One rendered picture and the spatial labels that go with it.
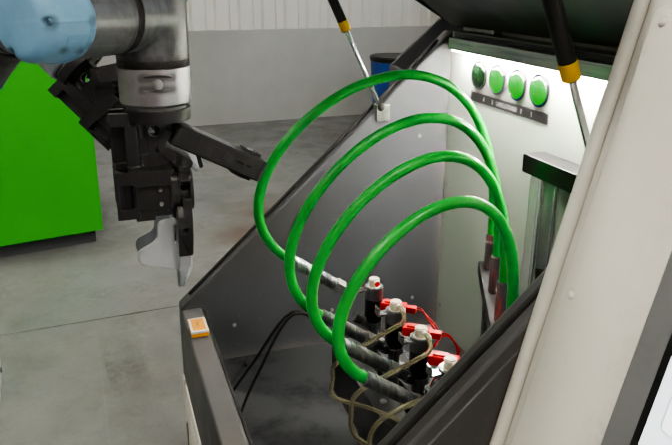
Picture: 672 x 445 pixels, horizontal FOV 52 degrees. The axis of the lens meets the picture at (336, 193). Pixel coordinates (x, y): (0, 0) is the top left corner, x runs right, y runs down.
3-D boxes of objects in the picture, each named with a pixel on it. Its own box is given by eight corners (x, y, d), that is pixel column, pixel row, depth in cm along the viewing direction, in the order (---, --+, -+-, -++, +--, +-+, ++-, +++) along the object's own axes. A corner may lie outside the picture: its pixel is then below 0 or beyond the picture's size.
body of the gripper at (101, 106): (123, 153, 95) (57, 91, 94) (166, 110, 96) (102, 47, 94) (111, 155, 88) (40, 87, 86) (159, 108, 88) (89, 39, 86)
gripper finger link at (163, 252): (140, 290, 79) (133, 214, 76) (192, 283, 81) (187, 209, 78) (142, 301, 76) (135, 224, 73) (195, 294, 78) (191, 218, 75)
